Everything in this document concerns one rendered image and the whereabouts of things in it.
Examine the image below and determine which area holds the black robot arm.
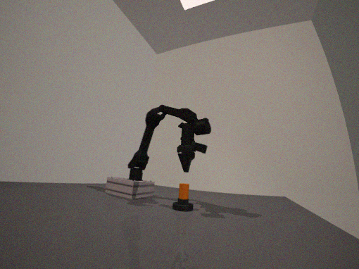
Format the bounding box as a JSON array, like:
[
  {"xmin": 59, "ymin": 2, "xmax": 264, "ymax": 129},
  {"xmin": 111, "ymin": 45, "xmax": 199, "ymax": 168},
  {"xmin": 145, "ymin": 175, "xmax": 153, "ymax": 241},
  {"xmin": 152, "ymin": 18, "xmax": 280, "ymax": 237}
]
[{"xmin": 127, "ymin": 105, "xmax": 211, "ymax": 181}]

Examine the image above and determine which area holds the orange knob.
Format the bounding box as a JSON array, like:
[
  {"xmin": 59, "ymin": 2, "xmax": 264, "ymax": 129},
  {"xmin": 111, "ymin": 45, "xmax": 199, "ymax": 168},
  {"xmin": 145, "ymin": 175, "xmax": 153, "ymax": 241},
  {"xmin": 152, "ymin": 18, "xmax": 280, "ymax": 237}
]
[{"xmin": 179, "ymin": 184, "xmax": 189, "ymax": 199}]

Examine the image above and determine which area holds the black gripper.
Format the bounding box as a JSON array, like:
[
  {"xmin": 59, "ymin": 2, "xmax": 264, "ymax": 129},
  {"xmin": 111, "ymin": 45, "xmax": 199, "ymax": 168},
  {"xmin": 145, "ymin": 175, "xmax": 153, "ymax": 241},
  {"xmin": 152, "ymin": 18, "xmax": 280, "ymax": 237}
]
[{"xmin": 177, "ymin": 135, "xmax": 195, "ymax": 173}]

